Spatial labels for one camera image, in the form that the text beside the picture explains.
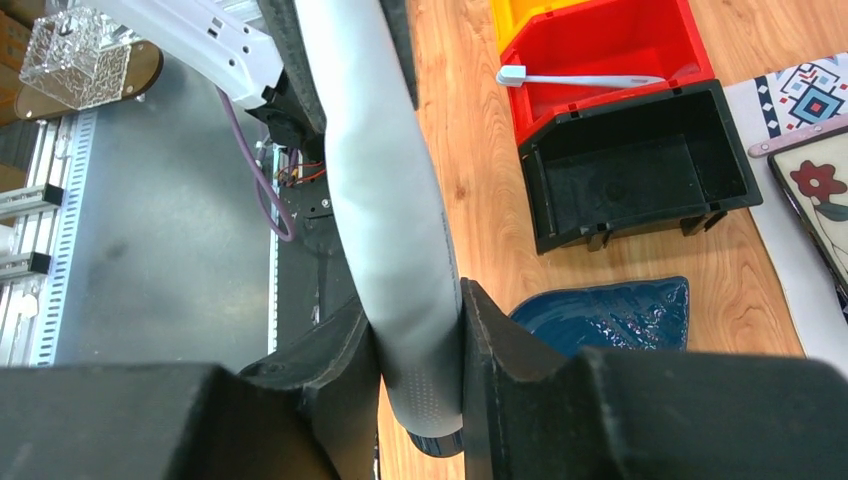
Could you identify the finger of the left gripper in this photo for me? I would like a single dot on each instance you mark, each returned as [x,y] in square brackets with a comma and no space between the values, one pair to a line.
[396,14]
[283,26]

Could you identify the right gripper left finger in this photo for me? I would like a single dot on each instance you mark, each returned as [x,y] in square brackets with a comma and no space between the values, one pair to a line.
[307,411]

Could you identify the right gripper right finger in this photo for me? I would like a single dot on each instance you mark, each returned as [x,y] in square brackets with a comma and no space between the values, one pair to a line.
[531,413]

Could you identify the white toothpaste tube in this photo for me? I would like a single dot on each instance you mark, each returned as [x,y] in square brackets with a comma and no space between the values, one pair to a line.
[391,217]

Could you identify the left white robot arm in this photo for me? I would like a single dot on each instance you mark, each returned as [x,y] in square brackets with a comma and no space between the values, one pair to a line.
[199,40]

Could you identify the white toothbrush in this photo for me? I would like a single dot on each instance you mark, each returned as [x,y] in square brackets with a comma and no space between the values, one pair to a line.
[514,76]

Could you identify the yellow plastic bin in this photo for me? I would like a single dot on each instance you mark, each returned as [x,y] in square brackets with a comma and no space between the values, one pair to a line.
[510,16]

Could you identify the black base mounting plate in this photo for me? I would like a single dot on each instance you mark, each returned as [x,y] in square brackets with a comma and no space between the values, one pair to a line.
[309,276]

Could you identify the brown wooden board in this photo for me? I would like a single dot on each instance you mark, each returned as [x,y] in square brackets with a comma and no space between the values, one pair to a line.
[144,67]

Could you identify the blue shell-shaped dish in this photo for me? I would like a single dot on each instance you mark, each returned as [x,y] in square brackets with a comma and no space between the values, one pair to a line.
[637,315]

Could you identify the clear textured glass box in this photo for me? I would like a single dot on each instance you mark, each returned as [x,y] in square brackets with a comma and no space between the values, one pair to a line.
[78,57]

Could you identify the red plastic bin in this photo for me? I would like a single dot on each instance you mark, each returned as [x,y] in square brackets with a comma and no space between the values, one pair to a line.
[640,37]

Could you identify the black plastic bin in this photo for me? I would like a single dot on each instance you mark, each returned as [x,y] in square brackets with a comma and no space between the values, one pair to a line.
[663,161]

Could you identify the silver fork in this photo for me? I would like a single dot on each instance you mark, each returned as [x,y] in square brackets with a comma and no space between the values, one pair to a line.
[797,137]

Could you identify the square floral ceramic plate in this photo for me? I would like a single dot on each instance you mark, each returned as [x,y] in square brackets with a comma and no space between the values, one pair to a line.
[813,177]

